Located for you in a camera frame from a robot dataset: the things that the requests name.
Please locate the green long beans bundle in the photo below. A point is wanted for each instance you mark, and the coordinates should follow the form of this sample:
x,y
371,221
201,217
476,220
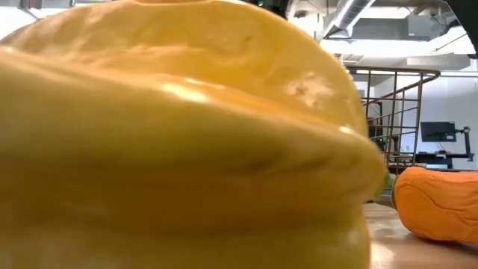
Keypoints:
x,y
389,181

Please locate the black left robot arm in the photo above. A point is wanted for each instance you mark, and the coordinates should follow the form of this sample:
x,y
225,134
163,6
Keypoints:
x,y
274,6

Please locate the dark office desk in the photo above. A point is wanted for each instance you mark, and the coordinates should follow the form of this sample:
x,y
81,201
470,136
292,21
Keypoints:
x,y
444,158

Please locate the orange chili pepper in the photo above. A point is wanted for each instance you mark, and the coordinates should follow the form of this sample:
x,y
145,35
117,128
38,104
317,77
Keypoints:
x,y
437,203

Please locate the large yellow bell pepper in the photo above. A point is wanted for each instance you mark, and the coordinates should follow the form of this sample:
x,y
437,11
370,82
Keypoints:
x,y
168,142

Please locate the black computer monitor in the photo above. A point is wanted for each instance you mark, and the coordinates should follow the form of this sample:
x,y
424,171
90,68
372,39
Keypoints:
x,y
437,131

